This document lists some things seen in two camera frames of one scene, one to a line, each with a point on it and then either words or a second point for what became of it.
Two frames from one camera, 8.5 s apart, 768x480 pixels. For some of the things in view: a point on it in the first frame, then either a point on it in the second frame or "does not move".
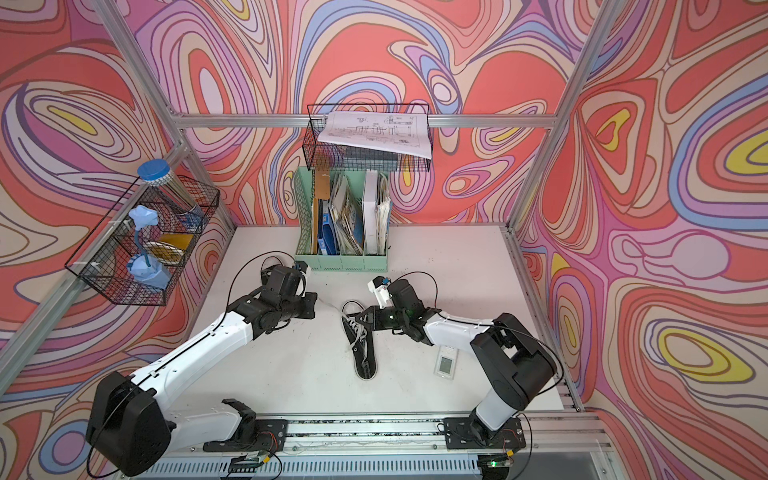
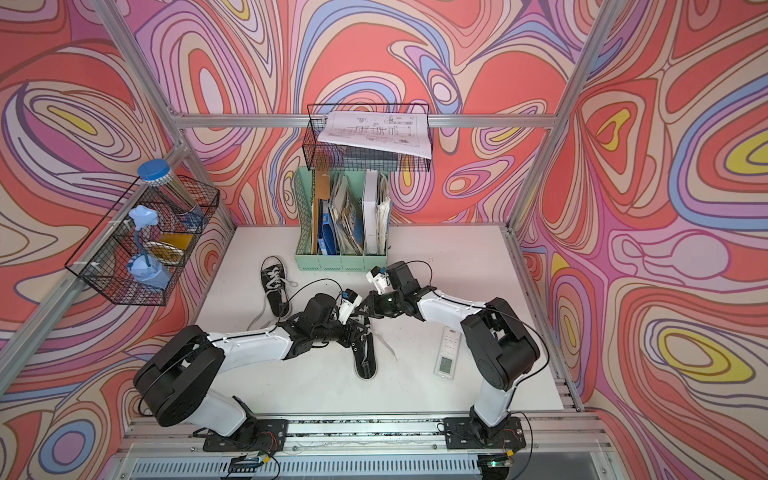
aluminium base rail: (398, 446) does not move
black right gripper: (374, 312) to (374, 311)
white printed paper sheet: (398, 132) does not move
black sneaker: (360, 338) does not move
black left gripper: (310, 300) to (350, 334)
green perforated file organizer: (332, 226) does not move
